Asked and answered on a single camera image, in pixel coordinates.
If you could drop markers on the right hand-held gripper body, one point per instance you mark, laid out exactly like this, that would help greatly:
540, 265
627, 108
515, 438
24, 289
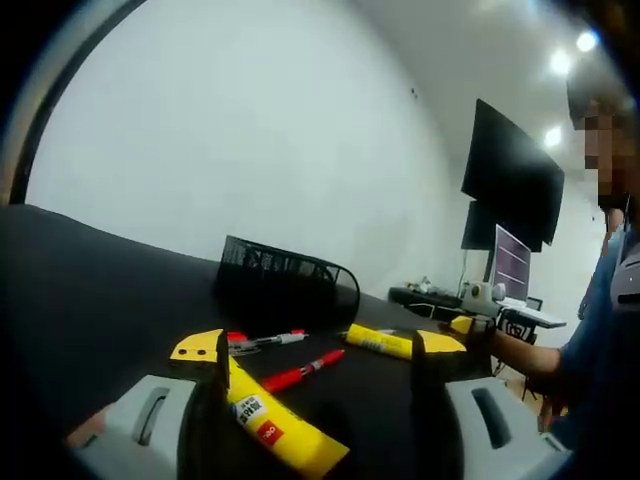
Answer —
479, 295

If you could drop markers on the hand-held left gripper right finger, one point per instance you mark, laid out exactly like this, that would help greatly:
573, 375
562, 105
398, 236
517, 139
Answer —
505, 435

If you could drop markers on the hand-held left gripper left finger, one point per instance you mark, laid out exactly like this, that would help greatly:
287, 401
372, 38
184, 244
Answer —
165, 415

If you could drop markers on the yellow glue stick red label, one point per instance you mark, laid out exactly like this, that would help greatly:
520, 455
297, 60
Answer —
280, 425

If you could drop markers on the red and white pen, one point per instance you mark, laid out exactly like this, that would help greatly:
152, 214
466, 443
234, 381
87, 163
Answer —
280, 339

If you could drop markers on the black mesh holder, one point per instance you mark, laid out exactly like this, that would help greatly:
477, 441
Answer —
280, 285

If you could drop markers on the person's left hand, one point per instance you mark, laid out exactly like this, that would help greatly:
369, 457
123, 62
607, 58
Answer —
92, 425

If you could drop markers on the black desk shelf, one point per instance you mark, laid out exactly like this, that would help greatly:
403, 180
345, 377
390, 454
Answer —
425, 301

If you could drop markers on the lit computer monitor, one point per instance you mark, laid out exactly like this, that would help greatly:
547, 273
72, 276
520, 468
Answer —
512, 262

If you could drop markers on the black office chair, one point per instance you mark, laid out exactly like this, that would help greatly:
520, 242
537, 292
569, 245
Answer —
517, 327

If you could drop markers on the white side desk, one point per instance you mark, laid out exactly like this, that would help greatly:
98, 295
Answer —
537, 314

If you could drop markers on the person's blue shirt torso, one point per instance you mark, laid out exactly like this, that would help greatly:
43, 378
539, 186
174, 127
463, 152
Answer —
600, 360

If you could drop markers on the grey chest-worn device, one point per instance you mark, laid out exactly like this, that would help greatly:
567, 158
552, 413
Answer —
627, 290

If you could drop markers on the round ceiling light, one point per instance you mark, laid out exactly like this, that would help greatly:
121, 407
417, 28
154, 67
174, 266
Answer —
553, 136
586, 41

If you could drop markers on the small black wall screen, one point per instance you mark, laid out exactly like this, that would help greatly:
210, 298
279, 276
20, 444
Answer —
480, 227

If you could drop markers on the large black wall screen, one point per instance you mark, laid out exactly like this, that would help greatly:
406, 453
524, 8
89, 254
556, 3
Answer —
510, 170

